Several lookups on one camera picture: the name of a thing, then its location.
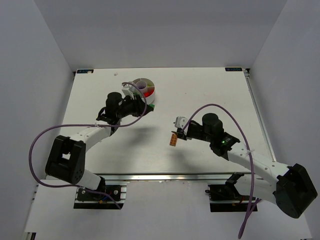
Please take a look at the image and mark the aluminium table frame rail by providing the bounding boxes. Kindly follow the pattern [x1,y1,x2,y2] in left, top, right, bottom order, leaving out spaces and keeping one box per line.
[243,68,277,162]

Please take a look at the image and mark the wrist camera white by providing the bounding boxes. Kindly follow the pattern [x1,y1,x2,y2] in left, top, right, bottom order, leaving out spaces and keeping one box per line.
[122,82,140,99]
[174,116,189,129]

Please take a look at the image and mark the orange flat lego plate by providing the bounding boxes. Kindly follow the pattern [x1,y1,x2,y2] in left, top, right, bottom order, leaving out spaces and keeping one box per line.
[169,133,178,147]

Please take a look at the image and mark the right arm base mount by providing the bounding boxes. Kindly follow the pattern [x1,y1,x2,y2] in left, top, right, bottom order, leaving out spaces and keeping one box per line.
[205,172,249,213]

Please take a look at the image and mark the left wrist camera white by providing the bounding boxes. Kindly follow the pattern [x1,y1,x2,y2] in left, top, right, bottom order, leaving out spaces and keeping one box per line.
[122,82,140,99]

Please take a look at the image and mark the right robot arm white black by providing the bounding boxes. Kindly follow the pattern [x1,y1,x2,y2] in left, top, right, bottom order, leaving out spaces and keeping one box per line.
[174,113,318,219]

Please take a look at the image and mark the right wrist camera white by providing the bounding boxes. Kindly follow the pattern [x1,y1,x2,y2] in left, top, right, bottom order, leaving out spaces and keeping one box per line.
[174,116,189,129]

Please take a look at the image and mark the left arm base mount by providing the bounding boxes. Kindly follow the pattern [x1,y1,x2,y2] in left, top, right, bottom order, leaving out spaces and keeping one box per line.
[73,184,127,210]

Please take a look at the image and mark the purple cable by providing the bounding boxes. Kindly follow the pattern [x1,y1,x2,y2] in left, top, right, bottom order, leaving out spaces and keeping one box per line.
[182,103,262,240]
[28,81,148,210]

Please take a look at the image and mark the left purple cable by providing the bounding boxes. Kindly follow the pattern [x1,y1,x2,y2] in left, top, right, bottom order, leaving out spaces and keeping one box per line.
[28,81,148,210]

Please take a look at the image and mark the white round divided container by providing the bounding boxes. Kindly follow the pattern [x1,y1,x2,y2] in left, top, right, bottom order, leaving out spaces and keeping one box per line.
[133,78,156,105]

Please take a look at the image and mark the red lego brick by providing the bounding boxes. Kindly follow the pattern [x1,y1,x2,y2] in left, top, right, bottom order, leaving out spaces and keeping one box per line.
[143,90,154,98]

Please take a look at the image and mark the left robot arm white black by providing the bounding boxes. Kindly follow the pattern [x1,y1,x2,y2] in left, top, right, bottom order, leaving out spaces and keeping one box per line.
[45,92,154,192]

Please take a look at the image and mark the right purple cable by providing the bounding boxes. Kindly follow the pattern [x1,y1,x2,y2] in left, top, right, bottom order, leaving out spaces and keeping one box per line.
[182,103,262,240]

